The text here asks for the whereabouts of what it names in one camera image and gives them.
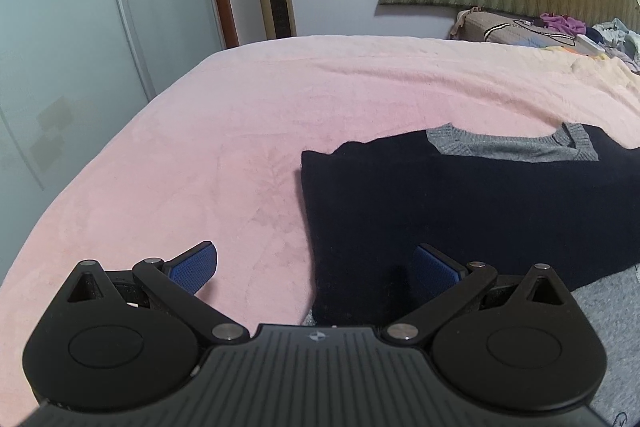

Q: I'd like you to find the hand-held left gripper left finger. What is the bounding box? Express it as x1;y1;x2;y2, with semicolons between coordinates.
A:
63;241;250;346

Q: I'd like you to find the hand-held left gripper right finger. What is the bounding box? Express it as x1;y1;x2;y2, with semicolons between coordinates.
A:
382;243;574;347

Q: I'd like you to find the pink fleece blanket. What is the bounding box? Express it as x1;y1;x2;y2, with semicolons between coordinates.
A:
0;34;640;427

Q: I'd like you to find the pale yellow blanket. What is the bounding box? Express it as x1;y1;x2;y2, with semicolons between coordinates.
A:
544;44;640;112

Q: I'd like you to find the pile of clothes and pillow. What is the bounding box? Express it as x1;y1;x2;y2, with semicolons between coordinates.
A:
449;8;593;54

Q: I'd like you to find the navy and grey knit sweater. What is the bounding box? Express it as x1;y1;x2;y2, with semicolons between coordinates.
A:
299;122;640;427

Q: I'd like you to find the purple cloth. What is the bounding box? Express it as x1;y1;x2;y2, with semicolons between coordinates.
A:
539;12;587;36

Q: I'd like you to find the white wardrobe with flower decals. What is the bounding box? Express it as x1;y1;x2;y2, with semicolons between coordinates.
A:
0;0;227;275

